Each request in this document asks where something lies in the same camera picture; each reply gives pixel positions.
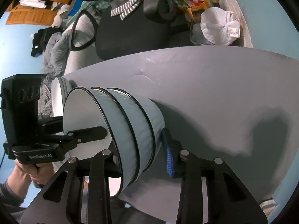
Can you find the white bowl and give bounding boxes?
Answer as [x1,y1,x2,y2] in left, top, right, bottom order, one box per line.
[92,87,161,184]
[63,87,140,196]
[108,88,165,171]

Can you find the white plate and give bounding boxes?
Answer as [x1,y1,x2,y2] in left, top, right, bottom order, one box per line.
[51,77,73,117]

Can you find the person left forearm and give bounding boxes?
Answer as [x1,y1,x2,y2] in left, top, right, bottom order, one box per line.
[1,165,31,214]

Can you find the person left hand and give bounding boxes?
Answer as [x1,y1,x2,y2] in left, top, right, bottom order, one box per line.
[15,159,55,186]

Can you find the striped garment on bed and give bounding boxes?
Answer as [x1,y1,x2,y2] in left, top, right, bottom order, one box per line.
[38,83,53,119]

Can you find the black clothes pile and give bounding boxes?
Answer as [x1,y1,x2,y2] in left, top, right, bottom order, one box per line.
[31,27,63,57]

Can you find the black office chair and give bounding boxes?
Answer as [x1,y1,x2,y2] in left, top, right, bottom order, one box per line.
[69,0,176,60]

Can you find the blue box on bed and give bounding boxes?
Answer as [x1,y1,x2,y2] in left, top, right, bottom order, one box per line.
[67,0,83,17]

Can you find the wooden wardrobe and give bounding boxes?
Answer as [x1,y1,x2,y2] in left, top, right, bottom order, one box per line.
[6,0,71,26]

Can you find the white plastic bag by wall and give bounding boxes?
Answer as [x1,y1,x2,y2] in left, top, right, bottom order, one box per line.
[190,7,241,46]

